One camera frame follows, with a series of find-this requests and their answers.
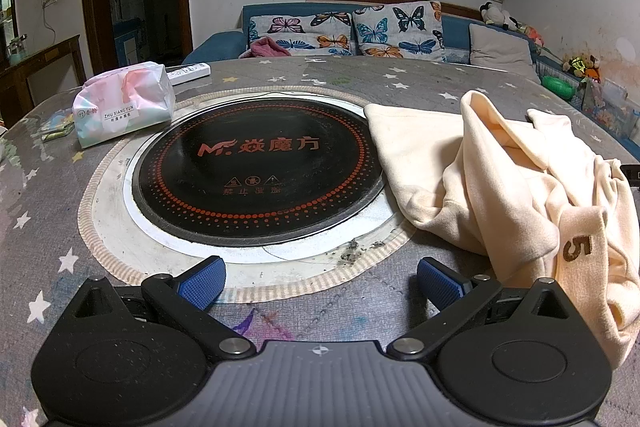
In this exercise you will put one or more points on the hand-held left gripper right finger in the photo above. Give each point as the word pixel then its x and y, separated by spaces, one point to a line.
pixel 437 282

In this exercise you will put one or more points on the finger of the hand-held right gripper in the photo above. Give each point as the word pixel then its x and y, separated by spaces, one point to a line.
pixel 631 175

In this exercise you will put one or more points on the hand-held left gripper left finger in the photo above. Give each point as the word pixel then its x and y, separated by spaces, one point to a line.
pixel 202 282

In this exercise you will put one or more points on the cream sweatshirt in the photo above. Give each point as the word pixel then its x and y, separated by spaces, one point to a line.
pixel 450 157

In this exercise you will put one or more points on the clear storage box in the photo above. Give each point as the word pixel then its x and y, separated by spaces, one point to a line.
pixel 612 107

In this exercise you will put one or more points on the round black induction cooktop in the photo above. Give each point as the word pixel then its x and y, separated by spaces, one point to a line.
pixel 250 187

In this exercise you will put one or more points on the yellow and brown plush toys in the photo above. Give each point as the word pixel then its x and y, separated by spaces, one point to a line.
pixel 580 66

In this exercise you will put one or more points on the grey star-print tablecloth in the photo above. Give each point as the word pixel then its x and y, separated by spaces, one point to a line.
pixel 50 217

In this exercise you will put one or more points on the orange plush toy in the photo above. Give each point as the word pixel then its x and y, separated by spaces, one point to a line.
pixel 532 34

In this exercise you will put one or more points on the grey cushion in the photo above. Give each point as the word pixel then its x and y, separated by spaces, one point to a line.
pixel 500 47

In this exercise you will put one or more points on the pastel tissue pack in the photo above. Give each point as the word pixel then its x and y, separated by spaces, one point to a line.
pixel 120 107

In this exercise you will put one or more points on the black and white plush toy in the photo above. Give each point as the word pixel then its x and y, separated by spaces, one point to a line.
pixel 495 14

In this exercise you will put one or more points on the white remote control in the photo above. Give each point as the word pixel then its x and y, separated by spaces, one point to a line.
pixel 190 71

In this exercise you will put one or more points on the small colourful card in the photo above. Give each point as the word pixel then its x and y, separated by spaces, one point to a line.
pixel 57 127

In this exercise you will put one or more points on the blue sofa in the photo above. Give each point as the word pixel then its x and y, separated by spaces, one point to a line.
pixel 220 44

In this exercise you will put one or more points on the pink cloth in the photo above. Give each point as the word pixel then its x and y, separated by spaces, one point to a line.
pixel 267 48

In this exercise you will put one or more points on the butterfly print cushion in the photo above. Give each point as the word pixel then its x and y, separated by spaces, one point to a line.
pixel 400 32
pixel 300 29

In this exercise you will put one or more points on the wooden console table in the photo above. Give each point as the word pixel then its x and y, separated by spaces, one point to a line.
pixel 45 57

